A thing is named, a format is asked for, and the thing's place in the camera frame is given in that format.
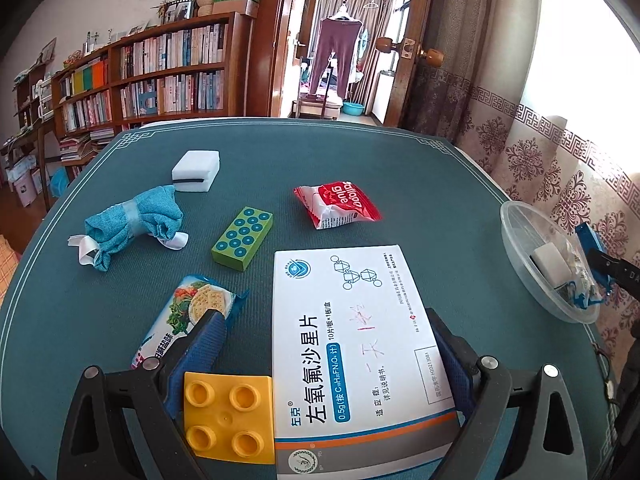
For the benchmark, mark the small wooden side shelf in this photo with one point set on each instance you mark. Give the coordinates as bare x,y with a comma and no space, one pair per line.
35,100

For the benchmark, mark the white sponge block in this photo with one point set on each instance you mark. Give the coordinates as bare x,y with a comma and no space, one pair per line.
550,260
195,162

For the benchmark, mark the yellow toy brick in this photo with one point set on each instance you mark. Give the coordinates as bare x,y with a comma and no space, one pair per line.
225,417

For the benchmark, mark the red white snack packet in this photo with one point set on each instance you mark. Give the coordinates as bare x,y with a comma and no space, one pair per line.
340,200

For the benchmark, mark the teal cloth bundle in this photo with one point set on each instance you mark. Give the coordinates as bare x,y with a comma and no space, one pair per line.
145,210

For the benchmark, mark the white storage bins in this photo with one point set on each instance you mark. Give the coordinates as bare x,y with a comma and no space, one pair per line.
25,185

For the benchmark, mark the floral patterned curtain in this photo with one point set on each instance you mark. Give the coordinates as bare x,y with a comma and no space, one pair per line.
550,160

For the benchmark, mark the blue plastic basin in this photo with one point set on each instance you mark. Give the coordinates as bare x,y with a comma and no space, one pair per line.
353,109

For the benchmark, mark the clear plastic bowl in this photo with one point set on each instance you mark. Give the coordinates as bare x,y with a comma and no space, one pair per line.
520,255

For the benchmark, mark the green dotted block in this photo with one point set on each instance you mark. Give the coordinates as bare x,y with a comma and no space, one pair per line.
242,237

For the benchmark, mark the wooden door knob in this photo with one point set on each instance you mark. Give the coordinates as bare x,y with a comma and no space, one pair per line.
387,45

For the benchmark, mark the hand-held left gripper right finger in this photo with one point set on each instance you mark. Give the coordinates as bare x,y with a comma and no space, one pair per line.
452,365

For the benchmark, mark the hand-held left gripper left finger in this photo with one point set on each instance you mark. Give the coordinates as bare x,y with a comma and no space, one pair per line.
200,347

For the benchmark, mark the blue cracker packet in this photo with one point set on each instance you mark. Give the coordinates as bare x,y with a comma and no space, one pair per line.
190,300

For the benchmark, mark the brown striped curtain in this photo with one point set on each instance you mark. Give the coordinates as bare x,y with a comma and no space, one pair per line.
376,60

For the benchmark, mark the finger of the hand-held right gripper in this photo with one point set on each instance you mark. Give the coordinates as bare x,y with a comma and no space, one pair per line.
617,272

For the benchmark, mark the purple hanging pants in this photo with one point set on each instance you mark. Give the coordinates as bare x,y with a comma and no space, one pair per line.
330,45

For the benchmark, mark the photo frame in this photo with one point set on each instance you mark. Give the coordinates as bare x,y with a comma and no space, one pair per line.
179,11

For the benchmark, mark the woven basket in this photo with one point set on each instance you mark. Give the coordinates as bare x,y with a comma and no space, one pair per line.
205,4

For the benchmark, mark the white medicine box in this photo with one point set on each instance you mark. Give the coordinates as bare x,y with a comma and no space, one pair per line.
350,360

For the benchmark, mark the wooden bookshelf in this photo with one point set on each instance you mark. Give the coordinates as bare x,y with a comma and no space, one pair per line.
235,60

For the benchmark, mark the wooden door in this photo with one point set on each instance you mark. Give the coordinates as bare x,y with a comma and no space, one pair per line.
417,10

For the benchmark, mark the rows of books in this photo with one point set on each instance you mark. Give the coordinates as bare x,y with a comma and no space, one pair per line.
170,50

